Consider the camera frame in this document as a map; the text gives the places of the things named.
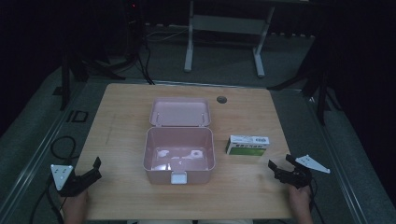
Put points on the white metal desk frame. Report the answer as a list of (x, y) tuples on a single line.
[(230, 25)]

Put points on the green and white medicine box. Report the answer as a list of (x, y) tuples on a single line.
[(247, 151)]

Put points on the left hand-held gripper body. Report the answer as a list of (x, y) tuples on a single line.
[(72, 186)]

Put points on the person's right hand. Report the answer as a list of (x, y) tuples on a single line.
[(300, 199)]

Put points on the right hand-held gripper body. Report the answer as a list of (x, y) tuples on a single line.
[(295, 177)]

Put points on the black tripod stand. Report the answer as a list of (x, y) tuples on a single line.
[(322, 96), (65, 81)]

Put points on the black computer tower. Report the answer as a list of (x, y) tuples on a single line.
[(133, 28)]

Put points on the pink plastic storage box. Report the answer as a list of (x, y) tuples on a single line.
[(179, 146)]

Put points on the person's left hand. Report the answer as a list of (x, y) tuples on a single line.
[(75, 203)]

